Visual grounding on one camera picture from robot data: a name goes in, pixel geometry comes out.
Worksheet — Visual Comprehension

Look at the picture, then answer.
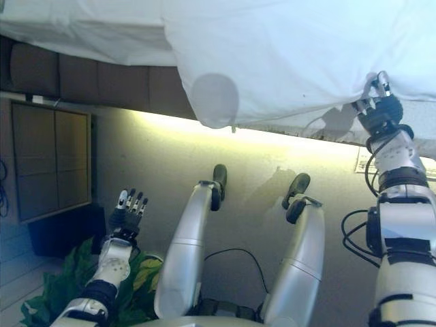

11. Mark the silver robot torso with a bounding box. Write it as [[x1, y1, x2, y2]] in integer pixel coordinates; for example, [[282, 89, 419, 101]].
[[136, 296, 283, 327]]

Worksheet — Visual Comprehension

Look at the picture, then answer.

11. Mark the dark robot foot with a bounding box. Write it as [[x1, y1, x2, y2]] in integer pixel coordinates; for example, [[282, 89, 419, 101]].
[[213, 163, 228, 192], [285, 172, 311, 202]]

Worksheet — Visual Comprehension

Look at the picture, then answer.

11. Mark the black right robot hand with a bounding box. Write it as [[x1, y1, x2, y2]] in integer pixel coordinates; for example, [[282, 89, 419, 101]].
[[350, 70, 405, 137]]

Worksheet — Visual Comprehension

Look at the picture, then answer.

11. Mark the silver robot leg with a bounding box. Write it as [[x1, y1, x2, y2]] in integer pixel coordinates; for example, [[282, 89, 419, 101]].
[[153, 180, 226, 320], [264, 196, 324, 327]]

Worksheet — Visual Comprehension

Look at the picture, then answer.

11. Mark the dark left robot foot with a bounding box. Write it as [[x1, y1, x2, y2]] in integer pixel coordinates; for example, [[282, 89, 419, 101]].
[[213, 163, 228, 192]]

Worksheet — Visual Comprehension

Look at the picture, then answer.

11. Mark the brown upholstered bed frame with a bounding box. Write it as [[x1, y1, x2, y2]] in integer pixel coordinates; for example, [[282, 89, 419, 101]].
[[0, 33, 202, 121]]

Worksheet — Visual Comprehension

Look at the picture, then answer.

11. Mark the white duvet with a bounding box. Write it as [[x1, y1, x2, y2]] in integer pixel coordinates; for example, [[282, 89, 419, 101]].
[[161, 0, 436, 131]]

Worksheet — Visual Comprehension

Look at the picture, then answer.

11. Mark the black box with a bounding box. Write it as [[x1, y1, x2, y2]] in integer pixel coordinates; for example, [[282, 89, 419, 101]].
[[27, 203, 106, 258]]

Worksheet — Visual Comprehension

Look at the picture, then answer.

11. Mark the silver right robot leg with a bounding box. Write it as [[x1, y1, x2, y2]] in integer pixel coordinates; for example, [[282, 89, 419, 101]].
[[264, 196, 324, 327]]

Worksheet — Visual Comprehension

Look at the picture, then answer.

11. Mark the dark right robot foot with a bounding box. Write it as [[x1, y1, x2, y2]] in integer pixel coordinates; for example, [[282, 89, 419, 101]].
[[285, 172, 311, 202]]

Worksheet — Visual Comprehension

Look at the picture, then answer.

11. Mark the wooden nightstand with drawers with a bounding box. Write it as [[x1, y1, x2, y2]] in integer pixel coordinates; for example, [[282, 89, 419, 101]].
[[10, 100, 93, 224]]

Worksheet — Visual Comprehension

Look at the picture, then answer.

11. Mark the green leafy plant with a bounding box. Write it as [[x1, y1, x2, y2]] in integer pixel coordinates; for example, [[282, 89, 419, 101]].
[[20, 236, 164, 327]]

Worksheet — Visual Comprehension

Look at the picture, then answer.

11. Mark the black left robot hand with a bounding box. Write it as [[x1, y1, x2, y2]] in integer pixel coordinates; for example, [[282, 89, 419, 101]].
[[108, 187, 150, 241]]

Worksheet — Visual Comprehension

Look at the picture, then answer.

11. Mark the grey patterned rug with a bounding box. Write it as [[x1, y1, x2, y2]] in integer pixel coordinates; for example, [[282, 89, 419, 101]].
[[354, 146, 383, 174]]

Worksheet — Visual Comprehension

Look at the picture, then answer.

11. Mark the silver left robot leg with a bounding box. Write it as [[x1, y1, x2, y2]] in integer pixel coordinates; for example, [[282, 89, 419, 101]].
[[153, 180, 226, 320]]

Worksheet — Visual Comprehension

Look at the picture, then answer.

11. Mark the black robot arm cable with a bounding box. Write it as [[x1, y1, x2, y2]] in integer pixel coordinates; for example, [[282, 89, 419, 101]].
[[341, 209, 381, 268], [363, 136, 388, 198]]

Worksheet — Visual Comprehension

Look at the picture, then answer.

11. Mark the black floor cable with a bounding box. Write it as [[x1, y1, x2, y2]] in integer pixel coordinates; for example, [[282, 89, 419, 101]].
[[203, 247, 270, 298]]

